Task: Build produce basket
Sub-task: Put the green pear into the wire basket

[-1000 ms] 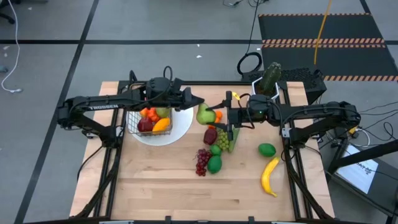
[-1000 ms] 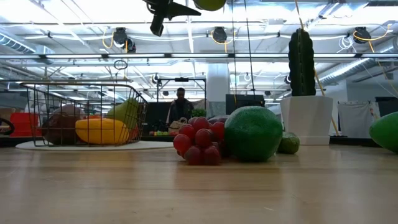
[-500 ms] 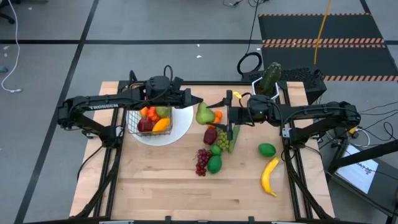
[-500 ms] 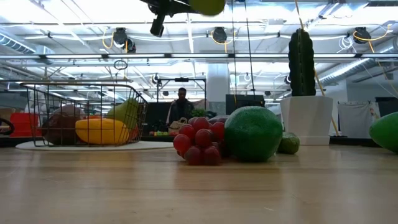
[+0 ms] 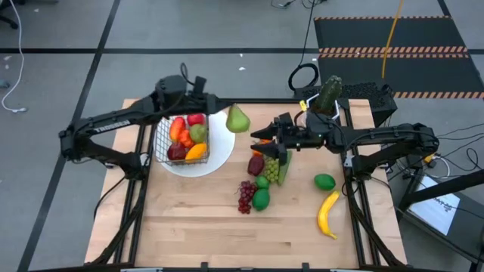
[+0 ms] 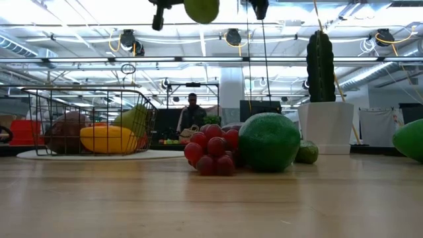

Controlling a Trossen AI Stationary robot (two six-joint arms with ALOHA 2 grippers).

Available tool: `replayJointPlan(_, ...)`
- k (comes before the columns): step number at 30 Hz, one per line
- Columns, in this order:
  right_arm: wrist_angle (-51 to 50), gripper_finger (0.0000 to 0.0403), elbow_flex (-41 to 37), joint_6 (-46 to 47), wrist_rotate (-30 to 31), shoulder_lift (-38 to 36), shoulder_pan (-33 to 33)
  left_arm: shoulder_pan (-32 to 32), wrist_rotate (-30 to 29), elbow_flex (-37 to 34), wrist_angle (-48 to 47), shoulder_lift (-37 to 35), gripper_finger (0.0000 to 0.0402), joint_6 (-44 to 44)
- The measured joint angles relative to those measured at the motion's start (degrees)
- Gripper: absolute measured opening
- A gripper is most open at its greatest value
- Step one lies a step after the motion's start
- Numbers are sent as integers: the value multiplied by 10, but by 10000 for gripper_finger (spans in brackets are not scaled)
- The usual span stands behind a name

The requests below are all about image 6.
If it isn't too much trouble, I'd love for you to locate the light green pear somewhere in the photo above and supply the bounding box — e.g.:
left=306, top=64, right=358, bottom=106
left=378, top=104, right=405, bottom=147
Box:
left=112, top=104, right=149, bottom=138

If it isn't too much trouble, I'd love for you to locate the red apple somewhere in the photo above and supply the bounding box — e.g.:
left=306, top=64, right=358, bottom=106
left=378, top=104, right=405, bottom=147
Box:
left=136, top=131, right=149, bottom=150

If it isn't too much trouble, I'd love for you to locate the yellow orange mango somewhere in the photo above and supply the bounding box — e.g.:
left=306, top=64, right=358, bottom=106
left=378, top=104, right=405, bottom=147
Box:
left=79, top=125, right=139, bottom=155

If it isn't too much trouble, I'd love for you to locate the dark red pomegranate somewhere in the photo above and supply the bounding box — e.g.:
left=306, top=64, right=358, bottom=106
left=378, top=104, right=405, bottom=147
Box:
left=44, top=110, right=92, bottom=155

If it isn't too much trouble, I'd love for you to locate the green cucumber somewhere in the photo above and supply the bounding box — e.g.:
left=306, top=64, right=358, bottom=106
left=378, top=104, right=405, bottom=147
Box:
left=294, top=139, right=320, bottom=165

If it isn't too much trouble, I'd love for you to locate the bright green round fruit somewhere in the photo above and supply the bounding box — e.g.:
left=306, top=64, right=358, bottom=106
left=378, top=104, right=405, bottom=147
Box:
left=392, top=118, right=423, bottom=163

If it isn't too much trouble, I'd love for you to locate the wicker basket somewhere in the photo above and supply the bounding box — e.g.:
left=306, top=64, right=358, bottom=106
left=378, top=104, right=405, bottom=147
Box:
left=179, top=124, right=200, bottom=141

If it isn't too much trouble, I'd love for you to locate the colourful toy produce pile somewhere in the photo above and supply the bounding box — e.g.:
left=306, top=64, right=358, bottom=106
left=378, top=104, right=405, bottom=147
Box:
left=158, top=138, right=191, bottom=145

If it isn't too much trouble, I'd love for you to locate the white building column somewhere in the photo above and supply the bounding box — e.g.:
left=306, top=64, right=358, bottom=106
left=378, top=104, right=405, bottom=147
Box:
left=219, top=67, right=246, bottom=126

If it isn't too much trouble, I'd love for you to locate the black monitor screen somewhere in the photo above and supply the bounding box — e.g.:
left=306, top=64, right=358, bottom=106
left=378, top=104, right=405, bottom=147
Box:
left=239, top=100, right=282, bottom=123

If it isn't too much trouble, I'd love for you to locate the person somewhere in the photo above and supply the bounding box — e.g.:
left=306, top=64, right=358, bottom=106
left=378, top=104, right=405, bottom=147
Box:
left=176, top=93, right=208, bottom=134

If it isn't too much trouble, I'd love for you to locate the black cabinet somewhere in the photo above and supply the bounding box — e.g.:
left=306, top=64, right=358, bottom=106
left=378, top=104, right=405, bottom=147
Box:
left=153, top=108, right=186, bottom=146

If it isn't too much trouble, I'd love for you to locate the green leafy plant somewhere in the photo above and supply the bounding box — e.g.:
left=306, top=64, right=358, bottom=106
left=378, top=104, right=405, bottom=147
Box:
left=202, top=114, right=221, bottom=126

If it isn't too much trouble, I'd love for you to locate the large green lime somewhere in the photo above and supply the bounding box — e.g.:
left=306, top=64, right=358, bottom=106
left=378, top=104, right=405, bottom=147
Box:
left=238, top=112, right=301, bottom=173

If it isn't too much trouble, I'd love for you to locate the white round placemat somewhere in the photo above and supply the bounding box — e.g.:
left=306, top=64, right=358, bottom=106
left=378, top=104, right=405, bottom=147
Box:
left=16, top=149, right=185, bottom=161

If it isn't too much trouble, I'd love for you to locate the white plant pot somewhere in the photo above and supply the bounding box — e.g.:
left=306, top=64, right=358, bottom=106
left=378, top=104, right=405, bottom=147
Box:
left=297, top=101, right=355, bottom=155

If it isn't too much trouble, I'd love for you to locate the red grape bunch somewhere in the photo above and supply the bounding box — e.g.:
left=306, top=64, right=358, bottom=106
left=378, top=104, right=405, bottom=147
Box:
left=184, top=124, right=241, bottom=177

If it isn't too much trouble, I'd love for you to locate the white hanging cloth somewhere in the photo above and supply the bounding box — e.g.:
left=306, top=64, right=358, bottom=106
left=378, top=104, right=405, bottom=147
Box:
left=359, top=106, right=404, bottom=148

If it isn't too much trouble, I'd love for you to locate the red storage bin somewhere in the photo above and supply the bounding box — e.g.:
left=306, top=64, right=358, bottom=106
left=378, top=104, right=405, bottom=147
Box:
left=9, top=119, right=46, bottom=146

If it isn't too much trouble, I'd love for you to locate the black box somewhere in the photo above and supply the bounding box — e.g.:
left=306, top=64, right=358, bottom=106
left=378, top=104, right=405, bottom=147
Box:
left=399, top=102, right=423, bottom=125

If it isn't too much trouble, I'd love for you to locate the black hanging cable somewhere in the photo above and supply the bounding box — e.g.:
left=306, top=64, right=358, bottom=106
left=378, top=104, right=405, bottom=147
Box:
left=258, top=18, right=272, bottom=103

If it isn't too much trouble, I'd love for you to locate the thin black cable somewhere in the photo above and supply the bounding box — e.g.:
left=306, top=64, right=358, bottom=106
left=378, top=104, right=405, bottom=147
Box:
left=245, top=0, right=254, bottom=115

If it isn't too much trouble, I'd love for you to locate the black ceiling light rail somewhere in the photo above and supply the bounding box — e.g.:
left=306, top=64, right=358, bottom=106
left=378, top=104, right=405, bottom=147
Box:
left=0, top=56, right=423, bottom=64

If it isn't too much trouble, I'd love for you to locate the black hanging ring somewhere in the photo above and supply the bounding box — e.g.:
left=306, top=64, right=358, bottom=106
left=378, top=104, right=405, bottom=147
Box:
left=120, top=63, right=137, bottom=75

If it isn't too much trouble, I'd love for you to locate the wire basket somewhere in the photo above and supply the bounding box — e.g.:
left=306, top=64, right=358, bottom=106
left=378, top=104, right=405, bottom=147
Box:
left=21, top=86, right=159, bottom=157

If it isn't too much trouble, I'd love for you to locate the silver air duct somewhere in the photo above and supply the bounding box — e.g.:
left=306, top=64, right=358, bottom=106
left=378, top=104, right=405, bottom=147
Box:
left=340, top=61, right=423, bottom=92
left=0, top=32, right=59, bottom=69

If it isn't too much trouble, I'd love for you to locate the black cable loop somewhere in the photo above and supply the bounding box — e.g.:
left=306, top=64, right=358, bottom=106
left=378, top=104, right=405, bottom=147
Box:
left=0, top=124, right=14, bottom=145

